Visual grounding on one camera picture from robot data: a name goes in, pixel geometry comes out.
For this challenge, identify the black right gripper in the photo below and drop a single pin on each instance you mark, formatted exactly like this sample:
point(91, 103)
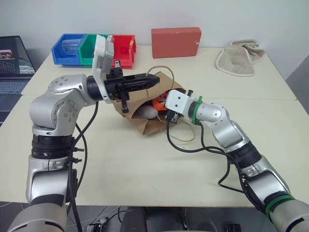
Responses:
point(172, 117)

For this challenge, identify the red plastic bin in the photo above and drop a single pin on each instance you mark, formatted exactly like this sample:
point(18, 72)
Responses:
point(124, 52)

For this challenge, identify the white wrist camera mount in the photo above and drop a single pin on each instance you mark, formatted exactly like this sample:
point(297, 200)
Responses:
point(102, 52)
point(177, 101)

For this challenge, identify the clear plastic cup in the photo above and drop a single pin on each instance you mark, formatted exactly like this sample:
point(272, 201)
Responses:
point(70, 46)

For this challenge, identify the orange plush toy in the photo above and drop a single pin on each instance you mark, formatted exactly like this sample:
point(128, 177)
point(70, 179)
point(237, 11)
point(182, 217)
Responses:
point(159, 104)

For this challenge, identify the beige towel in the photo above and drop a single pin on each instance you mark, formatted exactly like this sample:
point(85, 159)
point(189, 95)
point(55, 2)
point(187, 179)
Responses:
point(237, 59)

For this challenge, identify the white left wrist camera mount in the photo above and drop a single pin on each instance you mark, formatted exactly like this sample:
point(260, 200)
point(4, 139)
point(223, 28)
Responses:
point(102, 52)

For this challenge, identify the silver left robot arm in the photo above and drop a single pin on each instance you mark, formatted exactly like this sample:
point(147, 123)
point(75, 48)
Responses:
point(55, 108)

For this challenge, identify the green plastic bin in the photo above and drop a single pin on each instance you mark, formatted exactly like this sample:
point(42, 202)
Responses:
point(88, 50)

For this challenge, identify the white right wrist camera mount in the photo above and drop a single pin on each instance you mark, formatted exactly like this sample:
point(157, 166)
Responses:
point(177, 101)

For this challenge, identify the white plush toy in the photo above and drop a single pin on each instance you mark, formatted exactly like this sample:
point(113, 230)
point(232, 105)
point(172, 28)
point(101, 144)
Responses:
point(147, 112)

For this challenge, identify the blue plastic bin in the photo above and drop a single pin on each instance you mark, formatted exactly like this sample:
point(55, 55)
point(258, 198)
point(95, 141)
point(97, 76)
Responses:
point(66, 54)

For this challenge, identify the brown paper bag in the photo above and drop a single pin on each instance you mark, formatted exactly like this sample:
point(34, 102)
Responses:
point(154, 125)

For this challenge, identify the dark rounded shape under table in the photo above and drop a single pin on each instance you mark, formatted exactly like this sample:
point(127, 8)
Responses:
point(134, 220)
point(166, 221)

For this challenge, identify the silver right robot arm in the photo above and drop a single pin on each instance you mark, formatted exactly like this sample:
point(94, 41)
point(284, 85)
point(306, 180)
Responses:
point(241, 149)

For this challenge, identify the small white object on floor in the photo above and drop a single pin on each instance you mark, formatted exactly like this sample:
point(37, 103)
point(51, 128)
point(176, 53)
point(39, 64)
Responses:
point(102, 220)

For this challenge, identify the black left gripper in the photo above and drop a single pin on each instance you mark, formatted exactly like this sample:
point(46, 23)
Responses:
point(114, 84)

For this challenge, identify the small black box on floor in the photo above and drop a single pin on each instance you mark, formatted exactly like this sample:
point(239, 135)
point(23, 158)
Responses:
point(233, 227)

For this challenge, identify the open laptop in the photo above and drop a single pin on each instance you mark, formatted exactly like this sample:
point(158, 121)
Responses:
point(13, 72)

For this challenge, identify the red-brown rectangular box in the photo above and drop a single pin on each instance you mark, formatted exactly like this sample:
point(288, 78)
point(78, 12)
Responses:
point(175, 42)

